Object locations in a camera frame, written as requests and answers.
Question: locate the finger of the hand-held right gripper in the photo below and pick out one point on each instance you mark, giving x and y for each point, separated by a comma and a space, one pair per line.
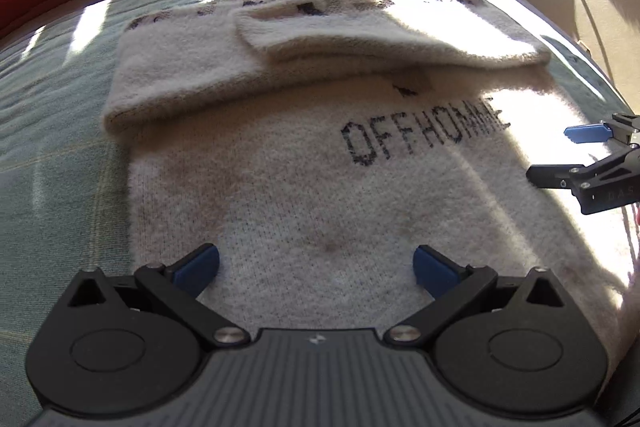
587, 132
552, 177

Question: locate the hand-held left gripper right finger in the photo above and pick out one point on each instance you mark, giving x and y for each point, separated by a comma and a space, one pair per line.
435, 274

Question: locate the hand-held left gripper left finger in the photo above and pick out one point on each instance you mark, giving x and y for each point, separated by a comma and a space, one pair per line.
197, 269

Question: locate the beige knit sweater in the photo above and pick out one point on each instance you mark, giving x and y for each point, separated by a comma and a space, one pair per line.
300, 207

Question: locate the green plaid bed blanket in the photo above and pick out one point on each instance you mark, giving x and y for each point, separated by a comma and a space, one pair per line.
50, 132

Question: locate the wall socket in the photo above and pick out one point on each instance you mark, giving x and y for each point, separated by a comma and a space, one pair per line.
583, 45

